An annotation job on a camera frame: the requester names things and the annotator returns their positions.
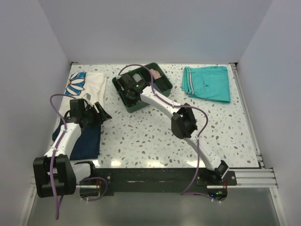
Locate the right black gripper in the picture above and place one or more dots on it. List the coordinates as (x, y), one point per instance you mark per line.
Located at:
(128, 103)

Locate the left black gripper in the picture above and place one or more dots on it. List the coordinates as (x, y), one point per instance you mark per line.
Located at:
(98, 120)

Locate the green divided organizer tray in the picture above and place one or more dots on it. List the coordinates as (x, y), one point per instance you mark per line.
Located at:
(146, 76)

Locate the navy blue garment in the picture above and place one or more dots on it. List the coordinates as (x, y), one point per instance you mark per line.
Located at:
(87, 145)

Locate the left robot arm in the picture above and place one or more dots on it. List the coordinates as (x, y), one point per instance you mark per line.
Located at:
(54, 174)

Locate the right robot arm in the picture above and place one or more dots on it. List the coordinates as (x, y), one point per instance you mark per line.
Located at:
(184, 126)

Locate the pink rolled underwear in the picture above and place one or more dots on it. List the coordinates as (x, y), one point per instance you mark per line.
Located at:
(156, 75)

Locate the light grey rolled sock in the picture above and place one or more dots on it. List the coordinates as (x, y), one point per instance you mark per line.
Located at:
(137, 77)

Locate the white daisy print shirt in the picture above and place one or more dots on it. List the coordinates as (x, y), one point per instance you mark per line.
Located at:
(87, 82)

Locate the black rolled sock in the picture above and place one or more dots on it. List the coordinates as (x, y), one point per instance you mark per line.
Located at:
(164, 85)

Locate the teal folded shorts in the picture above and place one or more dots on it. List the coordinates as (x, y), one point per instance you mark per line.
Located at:
(208, 83)

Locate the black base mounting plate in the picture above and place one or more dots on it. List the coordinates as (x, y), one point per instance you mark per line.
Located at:
(108, 181)

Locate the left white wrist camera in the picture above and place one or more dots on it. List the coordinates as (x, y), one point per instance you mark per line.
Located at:
(87, 96)

